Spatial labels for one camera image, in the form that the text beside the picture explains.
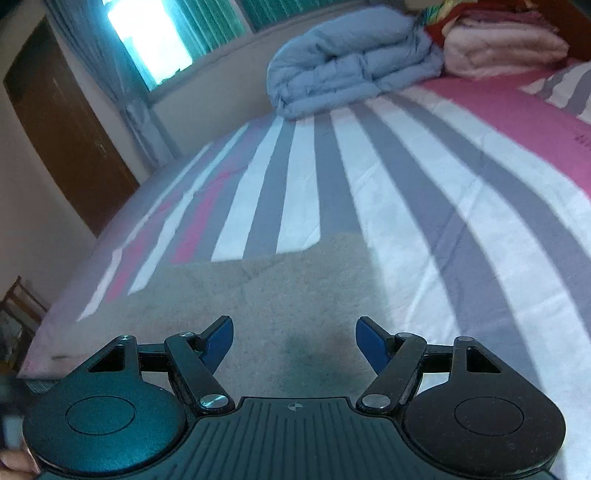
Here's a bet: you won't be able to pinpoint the grey blue curtain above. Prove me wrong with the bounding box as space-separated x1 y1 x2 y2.
45 1 174 171

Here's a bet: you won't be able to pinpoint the striped pink grey bed sheet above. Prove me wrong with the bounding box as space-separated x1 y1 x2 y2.
35 70 590 479

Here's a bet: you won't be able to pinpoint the wooden chair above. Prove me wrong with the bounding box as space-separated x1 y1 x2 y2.
1 276 48 373

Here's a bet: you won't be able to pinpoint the brown wooden door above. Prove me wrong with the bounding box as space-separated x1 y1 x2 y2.
3 19 138 236

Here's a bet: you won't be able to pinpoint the teal window blind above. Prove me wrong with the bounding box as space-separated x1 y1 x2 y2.
162 0 342 61

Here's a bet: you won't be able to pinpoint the colourful folded clothes pile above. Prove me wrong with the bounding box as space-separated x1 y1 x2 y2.
418 0 590 46

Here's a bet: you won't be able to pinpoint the folded pink blanket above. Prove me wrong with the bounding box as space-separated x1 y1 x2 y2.
444 22 569 78

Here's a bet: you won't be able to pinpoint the person's right hand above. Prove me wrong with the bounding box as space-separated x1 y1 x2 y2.
1 450 39 480

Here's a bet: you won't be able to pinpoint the grey fleece pants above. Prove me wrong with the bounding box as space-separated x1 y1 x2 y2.
27 232 394 402

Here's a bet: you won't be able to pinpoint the folded blue comforter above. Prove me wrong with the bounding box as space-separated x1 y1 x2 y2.
266 6 444 120

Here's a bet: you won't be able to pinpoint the striped pillow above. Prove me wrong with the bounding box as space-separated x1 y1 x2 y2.
520 62 591 124

